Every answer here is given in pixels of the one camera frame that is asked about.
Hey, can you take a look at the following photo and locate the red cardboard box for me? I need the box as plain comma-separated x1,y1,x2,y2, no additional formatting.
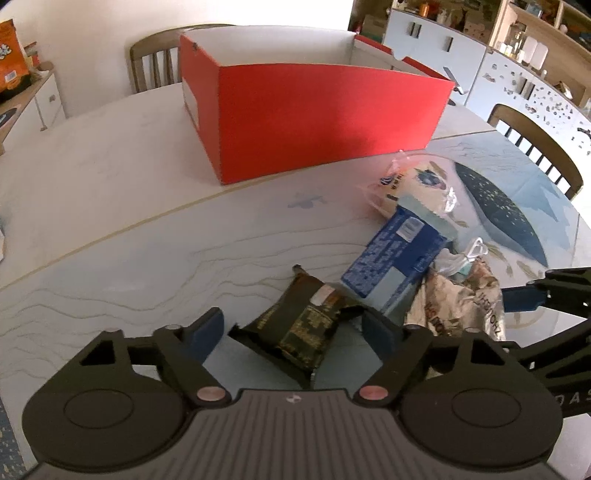
178,28,455,186

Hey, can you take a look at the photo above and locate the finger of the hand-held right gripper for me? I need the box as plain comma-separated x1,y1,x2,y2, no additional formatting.
503,318,591,385
503,267,591,320

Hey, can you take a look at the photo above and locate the white cable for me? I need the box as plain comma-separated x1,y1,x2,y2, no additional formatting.
457,236,490,266

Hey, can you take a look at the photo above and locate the dark olive snack packet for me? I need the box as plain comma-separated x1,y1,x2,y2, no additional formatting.
229,264,365,391

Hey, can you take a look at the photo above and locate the brown crinkled snack packet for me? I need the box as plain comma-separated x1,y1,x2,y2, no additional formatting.
406,258,506,342

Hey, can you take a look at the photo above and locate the orange snack bag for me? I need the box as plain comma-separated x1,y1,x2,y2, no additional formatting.
0,18,33,100

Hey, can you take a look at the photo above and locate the white blue bread packet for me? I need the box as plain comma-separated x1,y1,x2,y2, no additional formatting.
365,154,469,232

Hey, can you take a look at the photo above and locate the wooden slat-back chair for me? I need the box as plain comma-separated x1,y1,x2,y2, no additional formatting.
129,24,232,95
487,104,585,200

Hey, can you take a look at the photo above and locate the white blue marbled desktop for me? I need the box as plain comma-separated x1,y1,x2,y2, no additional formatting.
0,78,591,416

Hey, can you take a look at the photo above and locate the white wood wall cabinet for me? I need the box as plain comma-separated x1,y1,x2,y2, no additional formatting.
355,0,591,139

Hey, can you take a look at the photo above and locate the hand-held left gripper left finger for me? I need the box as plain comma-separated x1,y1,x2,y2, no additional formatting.
82,307,232,410

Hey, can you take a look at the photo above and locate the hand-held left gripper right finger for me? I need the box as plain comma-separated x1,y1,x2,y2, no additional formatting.
352,309,514,409

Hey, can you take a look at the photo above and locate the blue carton box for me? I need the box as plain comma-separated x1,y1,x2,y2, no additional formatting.
341,206,455,319

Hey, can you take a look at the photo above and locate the white side cabinet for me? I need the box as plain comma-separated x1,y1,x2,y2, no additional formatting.
0,69,66,155

